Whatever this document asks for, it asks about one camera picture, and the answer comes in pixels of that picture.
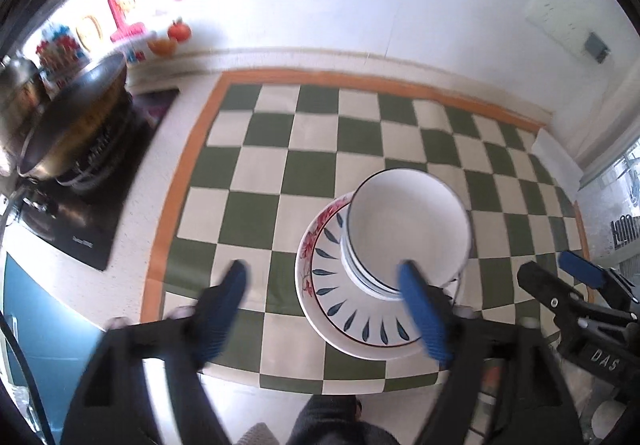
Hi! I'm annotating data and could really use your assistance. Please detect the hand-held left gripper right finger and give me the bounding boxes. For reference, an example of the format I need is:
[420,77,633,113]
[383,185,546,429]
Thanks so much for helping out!
[397,260,586,445]

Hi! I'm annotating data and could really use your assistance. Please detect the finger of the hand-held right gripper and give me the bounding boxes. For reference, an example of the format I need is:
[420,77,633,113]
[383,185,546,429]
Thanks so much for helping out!
[558,250,623,293]
[517,261,589,326]

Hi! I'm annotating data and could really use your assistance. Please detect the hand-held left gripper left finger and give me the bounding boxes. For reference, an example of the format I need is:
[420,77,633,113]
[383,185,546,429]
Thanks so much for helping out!
[60,259,251,445]

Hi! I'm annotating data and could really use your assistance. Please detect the white plate with blue leaves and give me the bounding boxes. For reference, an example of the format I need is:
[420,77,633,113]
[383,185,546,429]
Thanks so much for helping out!
[310,199,458,347]

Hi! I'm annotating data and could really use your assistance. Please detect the dark-rimmed white deep plate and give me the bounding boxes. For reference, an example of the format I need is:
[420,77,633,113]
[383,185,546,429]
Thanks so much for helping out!
[340,235,466,302]
[346,168,473,298]

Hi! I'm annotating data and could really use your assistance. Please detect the white plate with pink roses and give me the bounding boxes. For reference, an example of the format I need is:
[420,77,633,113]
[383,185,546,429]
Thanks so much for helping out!
[295,192,463,362]

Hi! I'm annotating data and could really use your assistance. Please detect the person's dark trouser leg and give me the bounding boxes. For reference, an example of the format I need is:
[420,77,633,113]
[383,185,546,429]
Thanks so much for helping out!
[287,394,401,445]

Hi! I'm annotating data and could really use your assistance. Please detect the green and cream checkered mat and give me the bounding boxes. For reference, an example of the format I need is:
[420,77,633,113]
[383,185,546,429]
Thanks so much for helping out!
[141,70,591,396]

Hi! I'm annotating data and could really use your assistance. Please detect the black gas stove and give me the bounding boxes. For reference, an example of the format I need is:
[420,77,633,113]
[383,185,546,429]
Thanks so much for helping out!
[10,88,181,272]

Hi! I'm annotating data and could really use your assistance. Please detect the blue cabinet door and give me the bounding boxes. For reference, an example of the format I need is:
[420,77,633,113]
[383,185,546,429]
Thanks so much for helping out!
[0,250,106,426]

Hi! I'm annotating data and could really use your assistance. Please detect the metal wok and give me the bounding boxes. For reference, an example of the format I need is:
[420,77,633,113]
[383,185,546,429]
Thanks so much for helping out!
[17,52,133,178]

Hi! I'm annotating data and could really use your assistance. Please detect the steel pot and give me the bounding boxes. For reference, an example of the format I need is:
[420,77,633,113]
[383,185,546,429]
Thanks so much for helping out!
[0,56,48,176]

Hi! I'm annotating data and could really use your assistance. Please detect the black cable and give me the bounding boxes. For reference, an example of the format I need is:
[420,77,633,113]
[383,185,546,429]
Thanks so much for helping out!
[0,310,56,445]

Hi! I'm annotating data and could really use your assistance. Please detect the dark wall socket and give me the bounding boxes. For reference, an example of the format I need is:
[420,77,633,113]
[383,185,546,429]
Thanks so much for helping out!
[582,31,612,63]

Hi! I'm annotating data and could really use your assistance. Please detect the white wall plate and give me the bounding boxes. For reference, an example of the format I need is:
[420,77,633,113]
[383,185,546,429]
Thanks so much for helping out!
[525,0,593,51]

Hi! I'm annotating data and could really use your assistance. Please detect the colourful wall stickers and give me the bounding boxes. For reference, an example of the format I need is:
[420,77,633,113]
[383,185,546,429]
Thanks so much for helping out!
[35,0,193,76]

